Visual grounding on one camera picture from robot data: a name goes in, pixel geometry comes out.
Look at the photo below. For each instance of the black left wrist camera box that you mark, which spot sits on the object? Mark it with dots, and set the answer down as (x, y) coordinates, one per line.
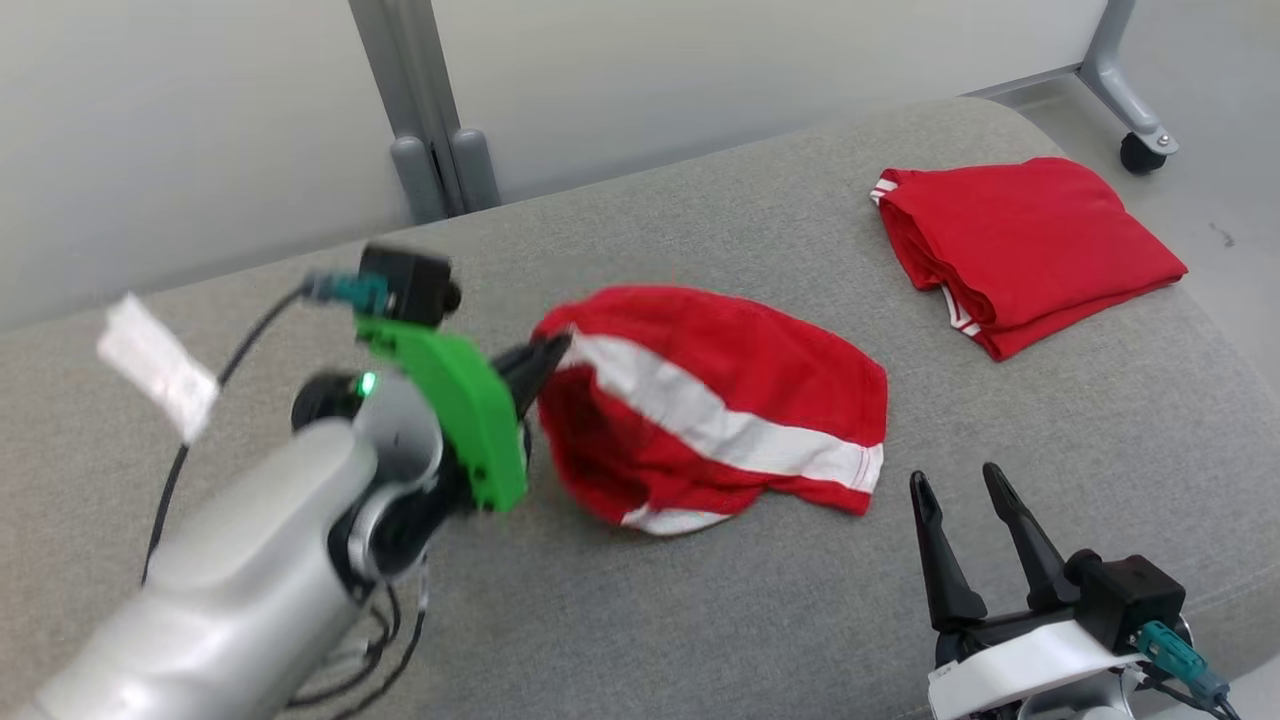
(410, 285)

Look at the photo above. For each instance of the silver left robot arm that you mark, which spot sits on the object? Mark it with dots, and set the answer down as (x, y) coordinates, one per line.
(250, 580)

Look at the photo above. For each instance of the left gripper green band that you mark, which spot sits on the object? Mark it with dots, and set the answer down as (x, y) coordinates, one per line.
(470, 410)

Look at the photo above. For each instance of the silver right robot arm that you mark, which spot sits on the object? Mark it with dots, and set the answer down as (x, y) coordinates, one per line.
(1075, 700)

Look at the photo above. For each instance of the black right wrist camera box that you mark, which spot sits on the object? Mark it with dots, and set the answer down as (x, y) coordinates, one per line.
(1125, 600)

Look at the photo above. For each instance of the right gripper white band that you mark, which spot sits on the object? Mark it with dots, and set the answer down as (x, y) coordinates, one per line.
(1020, 665)

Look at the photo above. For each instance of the black caster wheel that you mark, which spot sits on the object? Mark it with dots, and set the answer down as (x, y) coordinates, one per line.
(1140, 155)

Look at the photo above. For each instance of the grey partition post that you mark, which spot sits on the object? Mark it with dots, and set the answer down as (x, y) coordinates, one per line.
(470, 165)
(400, 120)

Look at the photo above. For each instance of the red garment wide white stripes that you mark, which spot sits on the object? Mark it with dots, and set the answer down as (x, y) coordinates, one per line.
(740, 360)

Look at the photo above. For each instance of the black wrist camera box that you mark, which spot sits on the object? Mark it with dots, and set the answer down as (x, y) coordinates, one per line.
(1125, 600)
(410, 285)

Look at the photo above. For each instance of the red shorts with label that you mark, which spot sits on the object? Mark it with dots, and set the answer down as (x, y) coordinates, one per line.
(1030, 240)

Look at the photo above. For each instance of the grey partition foot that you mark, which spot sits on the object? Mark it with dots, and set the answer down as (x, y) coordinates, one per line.
(1115, 70)

